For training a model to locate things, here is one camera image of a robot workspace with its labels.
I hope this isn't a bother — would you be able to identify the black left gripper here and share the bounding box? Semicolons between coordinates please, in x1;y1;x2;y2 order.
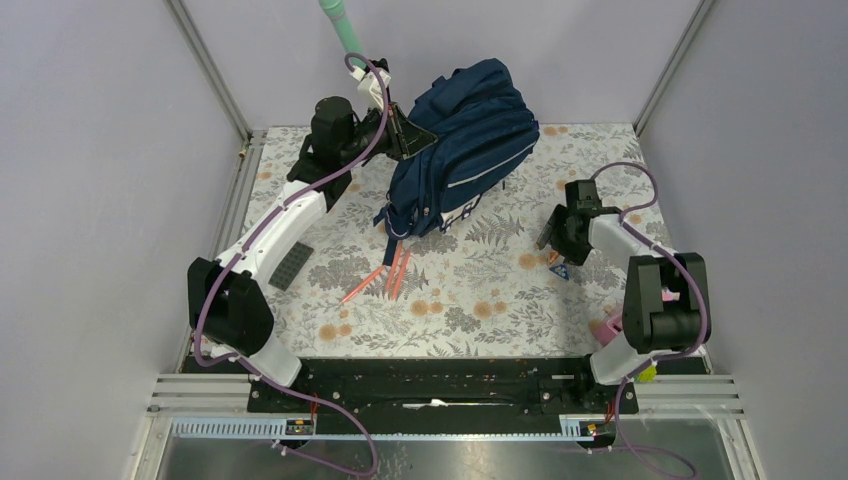
339;99;436;165

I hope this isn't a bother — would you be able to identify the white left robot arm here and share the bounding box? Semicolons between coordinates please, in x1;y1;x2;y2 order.
187;96;437;411

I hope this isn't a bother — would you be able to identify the pink tape roll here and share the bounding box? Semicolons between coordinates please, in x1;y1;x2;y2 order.
589;310;623;346

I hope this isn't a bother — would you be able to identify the aluminium frame rail right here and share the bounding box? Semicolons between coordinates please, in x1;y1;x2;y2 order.
633;0;718;137

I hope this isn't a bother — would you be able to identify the navy blue backpack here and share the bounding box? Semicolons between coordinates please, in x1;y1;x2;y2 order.
374;58;540;266

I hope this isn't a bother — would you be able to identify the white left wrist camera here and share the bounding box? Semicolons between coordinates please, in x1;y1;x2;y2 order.
350;66;391;111

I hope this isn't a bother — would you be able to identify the blue triangle sticker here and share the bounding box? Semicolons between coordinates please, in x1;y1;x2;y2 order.
549;263;570;281

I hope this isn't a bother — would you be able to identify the orange pen upper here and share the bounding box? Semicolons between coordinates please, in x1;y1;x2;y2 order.
341;265;385;304

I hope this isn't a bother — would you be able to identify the aluminium frame rail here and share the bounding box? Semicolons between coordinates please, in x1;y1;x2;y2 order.
633;0;718;137
165;0;270;359

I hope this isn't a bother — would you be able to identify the aluminium frame rail left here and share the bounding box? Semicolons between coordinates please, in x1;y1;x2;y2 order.
165;0;270;359

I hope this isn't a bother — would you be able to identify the grey studded building baseplate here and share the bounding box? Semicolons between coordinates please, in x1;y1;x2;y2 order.
269;242;314;291

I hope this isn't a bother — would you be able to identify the green microphone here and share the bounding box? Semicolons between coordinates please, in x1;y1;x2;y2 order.
318;0;367;71

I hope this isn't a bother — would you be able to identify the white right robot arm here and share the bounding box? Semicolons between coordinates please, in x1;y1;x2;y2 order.
537;180;711;412

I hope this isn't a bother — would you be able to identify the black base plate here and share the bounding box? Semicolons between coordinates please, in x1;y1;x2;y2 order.
182;356;641;435

